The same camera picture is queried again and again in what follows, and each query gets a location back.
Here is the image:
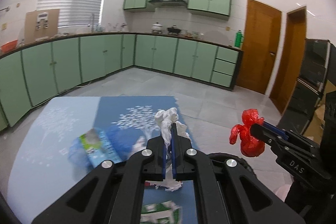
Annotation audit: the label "orange plastic basin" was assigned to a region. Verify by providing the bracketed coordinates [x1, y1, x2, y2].
[1, 40, 18, 53]

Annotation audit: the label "black wok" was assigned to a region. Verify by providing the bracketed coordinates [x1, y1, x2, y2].
[167, 26, 181, 36]

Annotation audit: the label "blue milk carton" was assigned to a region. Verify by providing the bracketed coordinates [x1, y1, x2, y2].
[79, 128, 122, 168]

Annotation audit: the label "blue plastic bag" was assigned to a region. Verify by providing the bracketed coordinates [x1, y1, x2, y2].
[68, 126, 146, 169]

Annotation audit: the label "cardboard boxes on floor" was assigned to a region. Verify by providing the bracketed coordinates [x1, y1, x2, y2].
[304, 80, 335, 144]

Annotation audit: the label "green lower kitchen cabinets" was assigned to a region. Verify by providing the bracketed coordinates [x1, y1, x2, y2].
[1, 32, 243, 129]

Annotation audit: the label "brown cardboard box on counter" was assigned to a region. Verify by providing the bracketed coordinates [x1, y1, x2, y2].
[24, 9, 60, 44]

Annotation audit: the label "black glass cabinet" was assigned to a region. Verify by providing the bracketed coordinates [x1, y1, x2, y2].
[277, 39, 333, 135]

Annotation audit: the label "green thermos bottle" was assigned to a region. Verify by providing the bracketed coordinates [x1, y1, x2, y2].
[234, 30, 244, 48]

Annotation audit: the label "red plastic bag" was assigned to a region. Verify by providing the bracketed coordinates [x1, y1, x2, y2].
[229, 109, 265, 157]

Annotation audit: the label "white cooking pot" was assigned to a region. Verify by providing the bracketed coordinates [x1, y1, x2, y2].
[151, 22, 163, 34]

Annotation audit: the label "white tissue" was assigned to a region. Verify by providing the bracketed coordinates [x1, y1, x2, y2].
[150, 107, 191, 192]

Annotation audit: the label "blue tree-print tablecloth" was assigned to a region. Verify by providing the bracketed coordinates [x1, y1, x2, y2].
[7, 96, 178, 223]

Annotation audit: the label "green white wrapper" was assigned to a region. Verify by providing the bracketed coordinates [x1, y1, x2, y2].
[139, 201, 182, 224]

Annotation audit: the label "range hood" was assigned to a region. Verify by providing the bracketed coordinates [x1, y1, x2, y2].
[149, 0, 187, 7]

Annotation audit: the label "brown wooden door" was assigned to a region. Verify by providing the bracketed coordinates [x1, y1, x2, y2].
[236, 0, 282, 94]
[270, 6, 306, 114]

